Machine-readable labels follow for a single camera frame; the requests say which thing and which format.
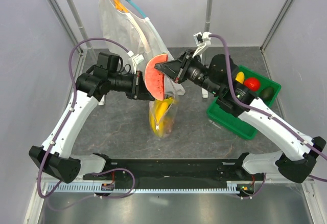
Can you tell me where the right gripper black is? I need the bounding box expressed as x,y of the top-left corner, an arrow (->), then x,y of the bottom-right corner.
157,49 -> 221,96

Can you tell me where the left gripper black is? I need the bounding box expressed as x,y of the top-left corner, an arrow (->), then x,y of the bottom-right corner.
109,71 -> 155,101

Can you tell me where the toy watermelon slice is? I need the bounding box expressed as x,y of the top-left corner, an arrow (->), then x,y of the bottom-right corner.
144,54 -> 168,101

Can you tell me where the yellow toy banana bunch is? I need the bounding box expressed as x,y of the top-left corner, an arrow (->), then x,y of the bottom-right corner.
149,97 -> 177,138

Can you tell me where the clear zip top bag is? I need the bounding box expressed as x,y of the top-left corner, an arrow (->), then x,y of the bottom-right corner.
149,91 -> 179,139

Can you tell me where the toy pineapple orange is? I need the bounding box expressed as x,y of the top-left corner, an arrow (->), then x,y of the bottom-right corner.
163,116 -> 175,136

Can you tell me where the dark green toy avocado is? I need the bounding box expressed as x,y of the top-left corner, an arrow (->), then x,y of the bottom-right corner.
259,86 -> 274,101

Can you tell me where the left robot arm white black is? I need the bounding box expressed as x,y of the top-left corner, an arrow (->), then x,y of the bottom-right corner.
29,52 -> 154,183

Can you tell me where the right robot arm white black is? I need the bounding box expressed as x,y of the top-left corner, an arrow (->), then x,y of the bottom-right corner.
155,51 -> 326,183

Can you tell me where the white garment on hanger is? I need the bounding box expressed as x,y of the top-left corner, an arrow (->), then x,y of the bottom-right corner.
98,0 -> 186,96

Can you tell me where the yellow toy mango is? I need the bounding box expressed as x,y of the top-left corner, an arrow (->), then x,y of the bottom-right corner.
235,72 -> 245,84

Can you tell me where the red toy tomato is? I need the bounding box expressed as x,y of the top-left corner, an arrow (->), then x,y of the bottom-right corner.
243,77 -> 261,92

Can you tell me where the teal clothes hanger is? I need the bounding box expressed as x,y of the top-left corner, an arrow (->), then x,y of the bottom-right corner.
124,0 -> 149,21

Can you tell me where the green plastic tray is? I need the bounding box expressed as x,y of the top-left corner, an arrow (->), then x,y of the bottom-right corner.
206,65 -> 282,140

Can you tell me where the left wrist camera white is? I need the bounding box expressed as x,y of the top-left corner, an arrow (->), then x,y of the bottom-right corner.
127,51 -> 144,73

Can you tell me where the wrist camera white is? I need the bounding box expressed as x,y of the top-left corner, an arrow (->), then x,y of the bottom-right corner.
193,32 -> 211,57
127,51 -> 144,73

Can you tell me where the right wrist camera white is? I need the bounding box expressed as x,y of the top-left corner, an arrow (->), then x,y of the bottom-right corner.
193,32 -> 211,57

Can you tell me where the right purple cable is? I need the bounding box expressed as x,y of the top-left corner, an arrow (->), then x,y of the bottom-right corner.
211,34 -> 327,200

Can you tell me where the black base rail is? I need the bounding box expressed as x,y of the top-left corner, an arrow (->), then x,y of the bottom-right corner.
76,153 -> 266,191

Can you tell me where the white cable duct strip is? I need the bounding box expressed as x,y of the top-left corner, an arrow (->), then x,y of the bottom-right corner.
55,182 -> 240,194

